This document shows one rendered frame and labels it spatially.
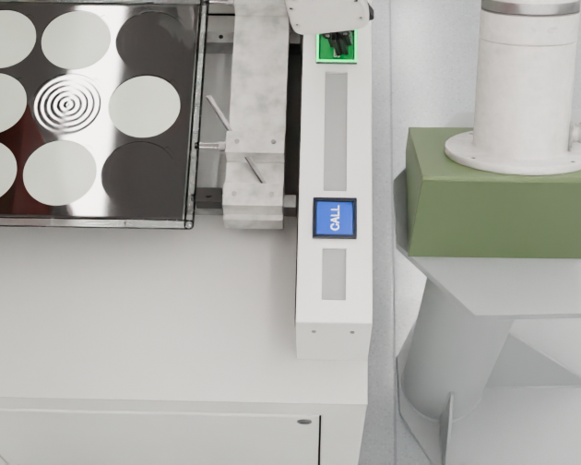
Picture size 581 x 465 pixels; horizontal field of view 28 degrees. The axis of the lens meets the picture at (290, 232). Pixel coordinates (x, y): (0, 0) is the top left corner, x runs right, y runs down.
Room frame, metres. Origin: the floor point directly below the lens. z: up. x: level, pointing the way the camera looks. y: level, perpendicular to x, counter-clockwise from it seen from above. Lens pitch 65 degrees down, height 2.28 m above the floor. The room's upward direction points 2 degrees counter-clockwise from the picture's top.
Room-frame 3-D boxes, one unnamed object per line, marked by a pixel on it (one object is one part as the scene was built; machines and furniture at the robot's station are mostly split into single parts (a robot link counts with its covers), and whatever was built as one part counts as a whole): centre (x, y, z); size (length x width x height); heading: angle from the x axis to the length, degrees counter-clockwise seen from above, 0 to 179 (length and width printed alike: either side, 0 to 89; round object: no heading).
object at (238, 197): (0.70, 0.05, 0.89); 0.08 x 0.03 x 0.03; 86
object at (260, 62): (0.86, 0.04, 0.87); 0.36 x 0.08 x 0.03; 176
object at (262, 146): (0.78, 0.04, 0.89); 0.08 x 0.03 x 0.03; 86
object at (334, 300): (0.77, -0.07, 0.89); 0.55 x 0.09 x 0.14; 176
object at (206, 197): (0.70, 0.11, 0.90); 0.04 x 0.02 x 0.03; 86
